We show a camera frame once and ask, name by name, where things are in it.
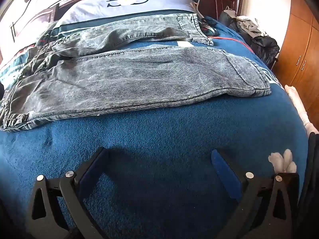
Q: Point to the grey washed denim pants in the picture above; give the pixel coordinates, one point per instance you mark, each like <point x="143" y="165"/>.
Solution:
<point x="149" y="79"/>

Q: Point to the person's white socked foot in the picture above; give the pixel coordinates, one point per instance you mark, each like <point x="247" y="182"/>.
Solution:
<point x="297" y="107"/>

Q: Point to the brown wooden wardrobe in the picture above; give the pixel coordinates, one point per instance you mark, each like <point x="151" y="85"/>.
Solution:
<point x="299" y="37"/>

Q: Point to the blue deer print blanket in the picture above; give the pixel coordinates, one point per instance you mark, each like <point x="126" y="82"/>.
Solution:
<point x="174" y="129"/>

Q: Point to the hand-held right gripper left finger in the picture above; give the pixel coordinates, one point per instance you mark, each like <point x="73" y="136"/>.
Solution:
<point x="91" y="170"/>

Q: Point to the grey and white clothes pile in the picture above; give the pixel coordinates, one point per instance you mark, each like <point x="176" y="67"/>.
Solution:
<point x="249" y="25"/>

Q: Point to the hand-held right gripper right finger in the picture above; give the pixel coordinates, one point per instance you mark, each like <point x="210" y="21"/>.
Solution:
<point x="224" y="171"/>

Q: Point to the grey printed pillow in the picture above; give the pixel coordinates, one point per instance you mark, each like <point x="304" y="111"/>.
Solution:
<point x="162" y="5"/>

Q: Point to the black puffer jacket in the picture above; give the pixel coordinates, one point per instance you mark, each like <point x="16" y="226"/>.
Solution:
<point x="265" y="46"/>

